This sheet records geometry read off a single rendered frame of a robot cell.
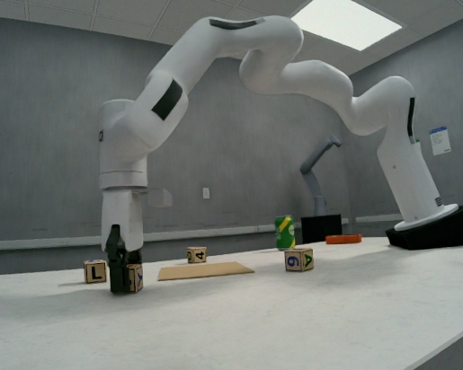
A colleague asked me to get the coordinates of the wooden alphabet block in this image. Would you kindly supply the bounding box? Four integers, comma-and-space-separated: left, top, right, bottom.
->
113, 264, 144, 295
84, 260, 108, 285
284, 248, 314, 272

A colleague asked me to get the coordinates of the tan cardboard block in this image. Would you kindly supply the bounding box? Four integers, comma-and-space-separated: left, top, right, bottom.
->
187, 247, 207, 264

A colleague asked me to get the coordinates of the tan square mat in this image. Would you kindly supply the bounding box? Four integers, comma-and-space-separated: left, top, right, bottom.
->
158, 261, 254, 281

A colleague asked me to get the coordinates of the green soda can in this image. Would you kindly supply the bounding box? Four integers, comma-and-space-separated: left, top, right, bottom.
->
275, 216, 295, 251

